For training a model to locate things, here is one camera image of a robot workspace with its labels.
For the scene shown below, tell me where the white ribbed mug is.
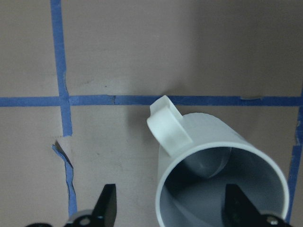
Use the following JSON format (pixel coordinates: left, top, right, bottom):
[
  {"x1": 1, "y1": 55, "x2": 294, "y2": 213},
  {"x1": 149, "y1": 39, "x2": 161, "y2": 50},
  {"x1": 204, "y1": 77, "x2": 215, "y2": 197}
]
[{"x1": 147, "y1": 96, "x2": 290, "y2": 227}]

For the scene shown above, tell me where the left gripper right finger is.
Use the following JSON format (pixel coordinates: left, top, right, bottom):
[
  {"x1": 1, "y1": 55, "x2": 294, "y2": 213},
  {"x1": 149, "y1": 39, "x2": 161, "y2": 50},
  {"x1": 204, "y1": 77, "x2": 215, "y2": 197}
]
[{"x1": 224, "y1": 184, "x2": 267, "y2": 227}]

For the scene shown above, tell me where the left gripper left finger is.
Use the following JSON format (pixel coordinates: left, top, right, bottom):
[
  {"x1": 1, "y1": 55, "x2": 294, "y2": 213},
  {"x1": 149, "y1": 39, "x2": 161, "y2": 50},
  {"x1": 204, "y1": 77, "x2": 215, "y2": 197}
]
[{"x1": 92, "y1": 184, "x2": 116, "y2": 227}]

